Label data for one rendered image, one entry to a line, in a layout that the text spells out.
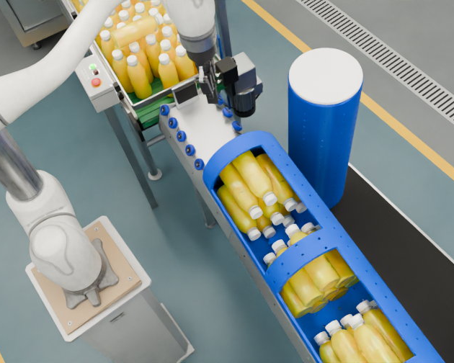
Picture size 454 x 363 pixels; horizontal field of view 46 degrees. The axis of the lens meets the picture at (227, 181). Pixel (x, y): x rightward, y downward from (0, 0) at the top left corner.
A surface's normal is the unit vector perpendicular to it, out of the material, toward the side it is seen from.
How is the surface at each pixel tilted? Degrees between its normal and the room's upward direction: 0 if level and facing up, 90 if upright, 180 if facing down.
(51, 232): 10
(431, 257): 0
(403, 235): 0
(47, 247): 6
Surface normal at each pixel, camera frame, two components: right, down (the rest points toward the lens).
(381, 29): -0.10, -0.50
